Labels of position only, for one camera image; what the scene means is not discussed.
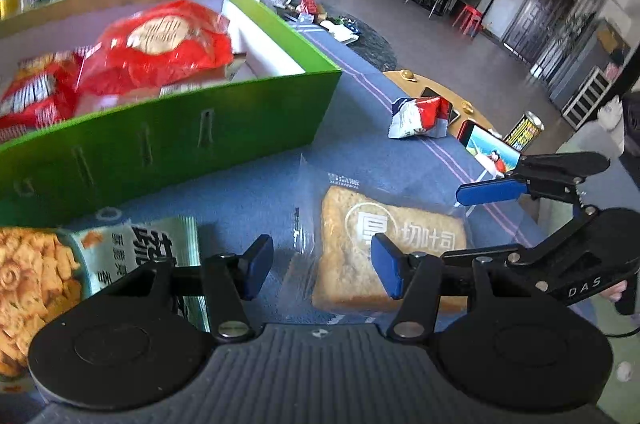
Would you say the clear toast bread pack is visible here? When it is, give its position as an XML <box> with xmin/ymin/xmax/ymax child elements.
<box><xmin>279</xmin><ymin>160</ymin><xmax>473</xmax><ymax>317</ymax></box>

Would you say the small red white blue wrapper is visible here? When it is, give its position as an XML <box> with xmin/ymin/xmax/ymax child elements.
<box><xmin>388</xmin><ymin>97</ymin><xmax>449</xmax><ymax>139</ymax></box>

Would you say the green cracker snack bag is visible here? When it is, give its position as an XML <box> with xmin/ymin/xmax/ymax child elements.
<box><xmin>1</xmin><ymin>216</ymin><xmax>200</xmax><ymax>394</ymax></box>

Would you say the tall red chip bag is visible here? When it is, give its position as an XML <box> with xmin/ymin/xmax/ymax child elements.
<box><xmin>76</xmin><ymin>0</ymin><xmax>233</xmax><ymax>96</ymax></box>

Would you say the red snack bag with face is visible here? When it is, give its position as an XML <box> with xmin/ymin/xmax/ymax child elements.
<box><xmin>1</xmin><ymin>51</ymin><xmax>84</xmax><ymax>143</ymax></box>

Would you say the brown paper snack pack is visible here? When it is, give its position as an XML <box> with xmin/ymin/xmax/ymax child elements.
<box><xmin>74</xmin><ymin>53</ymin><xmax>247</xmax><ymax>117</ymax></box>

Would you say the person's right hand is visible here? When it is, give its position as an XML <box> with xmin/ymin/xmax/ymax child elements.
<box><xmin>600</xmin><ymin>280</ymin><xmax>628</xmax><ymax>303</ymax></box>

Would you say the phone with cartoon screen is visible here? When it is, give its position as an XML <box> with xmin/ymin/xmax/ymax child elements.
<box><xmin>457</xmin><ymin>119</ymin><xmax>521</xmax><ymax>178</ymax></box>

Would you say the black smartphone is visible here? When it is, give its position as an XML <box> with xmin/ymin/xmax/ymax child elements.
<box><xmin>421</xmin><ymin>88</ymin><xmax>460</xmax><ymax>124</ymax></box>

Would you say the yellow drink can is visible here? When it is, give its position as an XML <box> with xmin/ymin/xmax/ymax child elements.
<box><xmin>503</xmin><ymin>110</ymin><xmax>544</xmax><ymax>152</ymax></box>

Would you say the blue striped tablecloth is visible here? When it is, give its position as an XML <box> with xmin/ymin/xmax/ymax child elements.
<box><xmin>64</xmin><ymin>18</ymin><xmax>599</xmax><ymax>330</ymax></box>

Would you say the round wooden side table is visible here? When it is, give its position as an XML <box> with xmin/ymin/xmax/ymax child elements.
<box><xmin>384</xmin><ymin>69</ymin><xmax>500</xmax><ymax>137</ymax></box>

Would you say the green cardboard box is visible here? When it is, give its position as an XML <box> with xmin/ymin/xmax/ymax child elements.
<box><xmin>1</xmin><ymin>0</ymin><xmax>341</xmax><ymax>227</ymax></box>

